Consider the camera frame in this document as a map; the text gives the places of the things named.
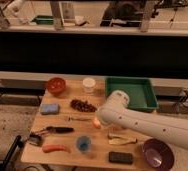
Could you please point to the bunch of dark grapes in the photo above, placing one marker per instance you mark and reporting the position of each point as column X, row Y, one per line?
column 82, row 106

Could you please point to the orange carrot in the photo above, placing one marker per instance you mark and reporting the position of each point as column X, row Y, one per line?
column 52, row 148

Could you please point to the purple bowl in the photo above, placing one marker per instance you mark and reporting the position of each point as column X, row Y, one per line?
column 158, row 155

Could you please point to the blue sponge left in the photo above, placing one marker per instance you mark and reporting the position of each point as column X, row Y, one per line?
column 47, row 109

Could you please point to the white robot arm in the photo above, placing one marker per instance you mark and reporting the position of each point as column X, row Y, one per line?
column 169, row 129

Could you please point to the white cup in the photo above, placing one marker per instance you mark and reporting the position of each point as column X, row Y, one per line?
column 88, row 85

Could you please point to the orange apple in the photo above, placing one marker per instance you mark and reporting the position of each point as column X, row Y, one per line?
column 96, row 123

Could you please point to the black metal clip tool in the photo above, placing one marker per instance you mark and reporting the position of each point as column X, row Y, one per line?
column 35, row 140

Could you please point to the black handled utensil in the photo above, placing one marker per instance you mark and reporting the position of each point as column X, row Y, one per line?
column 52, row 129

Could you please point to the black rectangular block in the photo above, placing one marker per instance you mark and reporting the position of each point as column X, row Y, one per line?
column 120, row 157

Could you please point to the blue cup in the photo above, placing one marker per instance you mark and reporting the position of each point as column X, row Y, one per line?
column 83, row 144

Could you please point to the green bin in background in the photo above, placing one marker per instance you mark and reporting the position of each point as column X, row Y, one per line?
column 43, row 20

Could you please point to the red bowl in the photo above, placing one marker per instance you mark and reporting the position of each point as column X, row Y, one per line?
column 56, row 85

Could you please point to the green plastic tray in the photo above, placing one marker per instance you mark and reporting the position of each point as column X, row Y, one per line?
column 139, row 90

